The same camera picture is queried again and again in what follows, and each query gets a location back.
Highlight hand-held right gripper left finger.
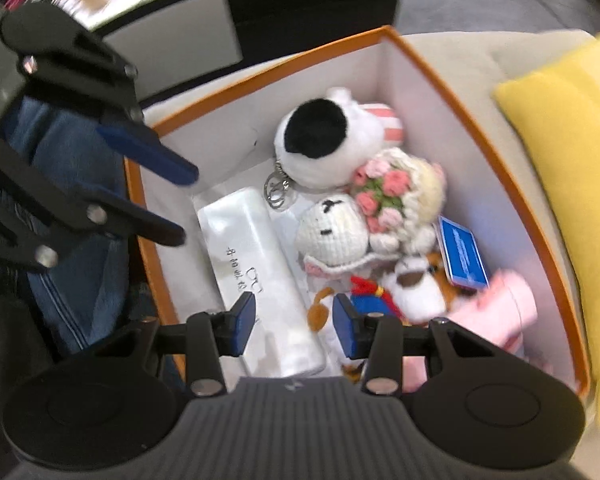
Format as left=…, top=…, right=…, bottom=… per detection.
left=91, top=291, right=257, bottom=399

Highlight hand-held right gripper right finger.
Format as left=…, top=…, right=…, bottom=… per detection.
left=332, top=292, right=518, bottom=397

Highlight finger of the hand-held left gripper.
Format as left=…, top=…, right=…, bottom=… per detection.
left=0, top=1, right=200, bottom=187
left=0, top=121, right=187, bottom=273

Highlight white long box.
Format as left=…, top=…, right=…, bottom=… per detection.
left=196, top=187, right=327, bottom=378

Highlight red panda plush toy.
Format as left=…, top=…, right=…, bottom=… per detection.
left=307, top=252, right=473, bottom=386

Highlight blue paper tag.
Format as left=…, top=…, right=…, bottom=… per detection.
left=437, top=215, right=490, bottom=288

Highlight pink cloth bag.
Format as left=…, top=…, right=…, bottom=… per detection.
left=400, top=269, right=538, bottom=391

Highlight orange storage box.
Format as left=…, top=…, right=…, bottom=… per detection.
left=124, top=26, right=592, bottom=396

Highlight white crochet flower doll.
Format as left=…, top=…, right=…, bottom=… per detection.
left=295, top=147, right=447, bottom=291

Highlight person's blue jeans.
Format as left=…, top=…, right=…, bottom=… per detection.
left=5, top=95, right=166, bottom=361

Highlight black and white plush toy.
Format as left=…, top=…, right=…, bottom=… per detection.
left=264, top=87, right=406, bottom=209

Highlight yellow pillow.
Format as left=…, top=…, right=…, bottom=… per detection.
left=494, top=30, right=600, bottom=426

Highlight beige sofa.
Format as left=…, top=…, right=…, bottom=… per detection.
left=130, top=30, right=600, bottom=480

